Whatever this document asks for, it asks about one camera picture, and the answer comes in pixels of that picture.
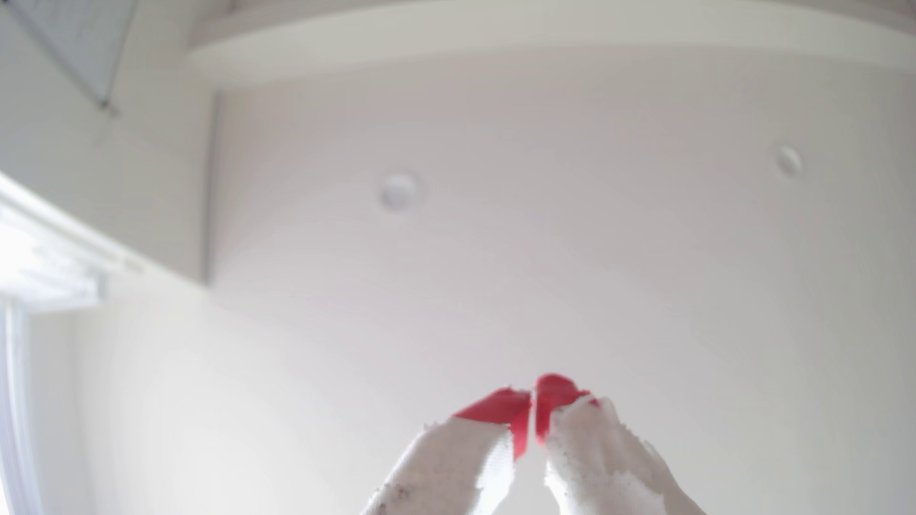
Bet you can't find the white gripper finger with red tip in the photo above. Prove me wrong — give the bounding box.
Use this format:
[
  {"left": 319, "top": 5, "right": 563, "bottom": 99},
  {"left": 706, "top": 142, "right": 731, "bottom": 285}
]
[
  {"left": 535, "top": 372, "right": 707, "bottom": 515},
  {"left": 361, "top": 388, "right": 535, "bottom": 515}
]

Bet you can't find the round white ceiling light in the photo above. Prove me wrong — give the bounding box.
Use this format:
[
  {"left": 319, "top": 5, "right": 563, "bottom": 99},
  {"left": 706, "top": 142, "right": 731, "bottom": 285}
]
[
  {"left": 774, "top": 144, "right": 804, "bottom": 180},
  {"left": 378, "top": 170, "right": 422, "bottom": 213}
]

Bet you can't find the white sheer curtain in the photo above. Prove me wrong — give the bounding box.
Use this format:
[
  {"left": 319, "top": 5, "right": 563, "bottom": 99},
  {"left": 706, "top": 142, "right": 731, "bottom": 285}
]
[{"left": 0, "top": 299, "right": 45, "bottom": 515}]

